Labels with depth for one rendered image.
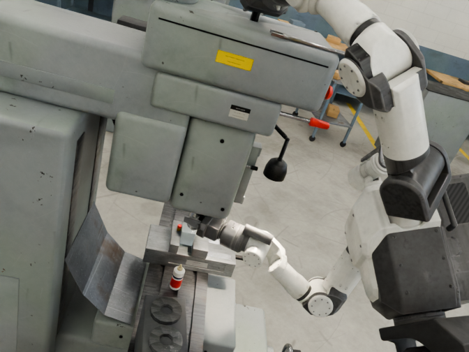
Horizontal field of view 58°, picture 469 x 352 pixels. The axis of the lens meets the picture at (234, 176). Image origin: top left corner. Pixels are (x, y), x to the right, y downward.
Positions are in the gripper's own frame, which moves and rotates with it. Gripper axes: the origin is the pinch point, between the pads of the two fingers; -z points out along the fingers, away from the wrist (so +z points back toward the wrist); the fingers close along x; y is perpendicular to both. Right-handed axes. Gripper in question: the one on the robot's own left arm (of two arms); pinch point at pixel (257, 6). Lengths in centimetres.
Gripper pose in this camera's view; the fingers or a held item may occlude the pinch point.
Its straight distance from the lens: 117.2
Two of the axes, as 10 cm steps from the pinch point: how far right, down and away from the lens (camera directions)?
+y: 1.2, -9.9, -0.2
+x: 9.3, 1.1, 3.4
